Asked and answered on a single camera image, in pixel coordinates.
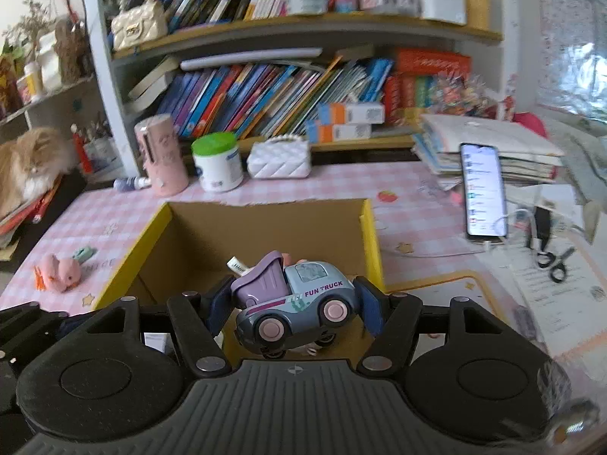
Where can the pink checkered tablecloth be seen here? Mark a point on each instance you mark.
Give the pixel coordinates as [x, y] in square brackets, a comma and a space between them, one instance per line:
[417, 218]

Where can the small spray bottle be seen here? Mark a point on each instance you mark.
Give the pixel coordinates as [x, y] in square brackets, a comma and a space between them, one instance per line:
[130, 183]

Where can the white vase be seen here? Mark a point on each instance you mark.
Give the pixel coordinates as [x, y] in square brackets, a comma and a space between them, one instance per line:
[50, 61]

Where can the desk pen holder with pens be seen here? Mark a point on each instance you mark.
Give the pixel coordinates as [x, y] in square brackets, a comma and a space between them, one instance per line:
[102, 151]

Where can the smartphone with lit screen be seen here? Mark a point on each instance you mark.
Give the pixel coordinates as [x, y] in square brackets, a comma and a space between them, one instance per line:
[482, 189]

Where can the red boxed book set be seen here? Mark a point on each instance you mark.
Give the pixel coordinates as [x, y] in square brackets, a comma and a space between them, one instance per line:
[427, 71]

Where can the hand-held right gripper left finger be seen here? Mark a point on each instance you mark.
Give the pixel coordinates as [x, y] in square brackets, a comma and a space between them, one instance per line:
[220, 305]

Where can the red books under cat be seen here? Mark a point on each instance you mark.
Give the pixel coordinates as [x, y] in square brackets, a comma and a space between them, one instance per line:
[28, 218]

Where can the small green toy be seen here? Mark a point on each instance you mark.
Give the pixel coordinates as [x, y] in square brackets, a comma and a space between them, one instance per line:
[83, 253]

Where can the black scissors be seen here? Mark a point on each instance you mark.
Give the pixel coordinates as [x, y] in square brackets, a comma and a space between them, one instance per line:
[555, 265]

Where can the row of leaning picture books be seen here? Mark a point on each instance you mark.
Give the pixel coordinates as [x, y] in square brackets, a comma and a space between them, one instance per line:
[256, 99]

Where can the stack of notebooks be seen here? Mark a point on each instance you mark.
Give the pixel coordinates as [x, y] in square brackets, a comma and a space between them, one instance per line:
[517, 156]

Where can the blue purple toy truck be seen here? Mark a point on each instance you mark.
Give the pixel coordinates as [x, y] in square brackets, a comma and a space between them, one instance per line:
[294, 303]

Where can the yellow cardboard box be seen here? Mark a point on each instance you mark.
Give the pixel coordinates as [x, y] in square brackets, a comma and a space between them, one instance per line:
[265, 232]

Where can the pink cartoon dispenser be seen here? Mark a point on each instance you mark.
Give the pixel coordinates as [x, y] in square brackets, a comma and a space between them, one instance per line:
[161, 156]

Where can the white bookshelf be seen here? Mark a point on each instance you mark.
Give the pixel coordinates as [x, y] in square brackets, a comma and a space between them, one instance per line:
[106, 95]

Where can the white charger adapter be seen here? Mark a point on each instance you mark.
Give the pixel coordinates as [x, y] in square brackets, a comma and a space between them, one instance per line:
[155, 342]

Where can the orange white fluffy cat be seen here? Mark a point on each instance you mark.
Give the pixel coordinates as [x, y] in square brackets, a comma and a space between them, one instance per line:
[33, 166]

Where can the white quilted purse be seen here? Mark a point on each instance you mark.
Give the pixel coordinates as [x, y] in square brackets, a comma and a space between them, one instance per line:
[280, 159]

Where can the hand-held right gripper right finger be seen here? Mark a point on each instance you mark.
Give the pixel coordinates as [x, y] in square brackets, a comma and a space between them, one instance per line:
[372, 305]

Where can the pink plush duck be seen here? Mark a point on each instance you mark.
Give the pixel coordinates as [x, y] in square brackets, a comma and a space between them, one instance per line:
[59, 272]

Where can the printed paper sheets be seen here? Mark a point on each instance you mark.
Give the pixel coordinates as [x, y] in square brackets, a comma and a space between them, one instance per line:
[555, 303]

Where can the plastic covered wall chart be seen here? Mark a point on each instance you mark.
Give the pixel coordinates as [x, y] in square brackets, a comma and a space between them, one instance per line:
[574, 33]

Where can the orange white carton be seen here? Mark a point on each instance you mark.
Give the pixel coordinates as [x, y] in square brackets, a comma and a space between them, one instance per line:
[351, 113]
[339, 132]

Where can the white jar green lid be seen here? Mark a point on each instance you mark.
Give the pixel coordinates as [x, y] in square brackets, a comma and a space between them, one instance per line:
[218, 166]

